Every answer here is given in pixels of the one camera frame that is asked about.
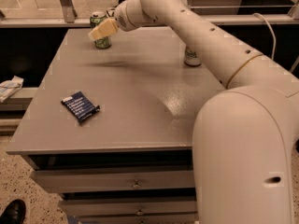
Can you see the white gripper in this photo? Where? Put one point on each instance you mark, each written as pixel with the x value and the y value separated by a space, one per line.
pixel 123 17

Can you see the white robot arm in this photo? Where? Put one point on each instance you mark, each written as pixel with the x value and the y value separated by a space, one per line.
pixel 242 137

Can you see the white 7up can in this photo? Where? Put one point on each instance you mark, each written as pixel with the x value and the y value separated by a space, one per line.
pixel 190 58

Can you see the grey metal railing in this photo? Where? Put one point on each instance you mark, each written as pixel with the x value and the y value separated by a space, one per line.
pixel 76 13

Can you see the dark blue snack packet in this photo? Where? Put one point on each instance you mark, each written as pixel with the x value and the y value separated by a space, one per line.
pixel 80 106

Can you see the grey drawer cabinet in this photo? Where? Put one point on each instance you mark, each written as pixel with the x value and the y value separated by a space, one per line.
pixel 148 98

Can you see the folded white cloth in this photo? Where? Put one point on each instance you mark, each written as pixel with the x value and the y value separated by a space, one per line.
pixel 9 87

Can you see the top grey drawer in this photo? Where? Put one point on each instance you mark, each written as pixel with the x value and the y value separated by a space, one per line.
pixel 114 179

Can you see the grey drawer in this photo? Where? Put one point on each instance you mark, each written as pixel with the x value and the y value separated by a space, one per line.
pixel 114 179
pixel 113 207
pixel 163 219

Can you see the middle grey drawer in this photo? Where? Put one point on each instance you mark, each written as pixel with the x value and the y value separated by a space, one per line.
pixel 113 207

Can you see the bottom grey drawer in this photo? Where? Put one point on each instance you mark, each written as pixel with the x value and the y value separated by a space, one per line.
pixel 163 219

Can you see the black shoe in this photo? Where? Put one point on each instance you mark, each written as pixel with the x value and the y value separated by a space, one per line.
pixel 14 213

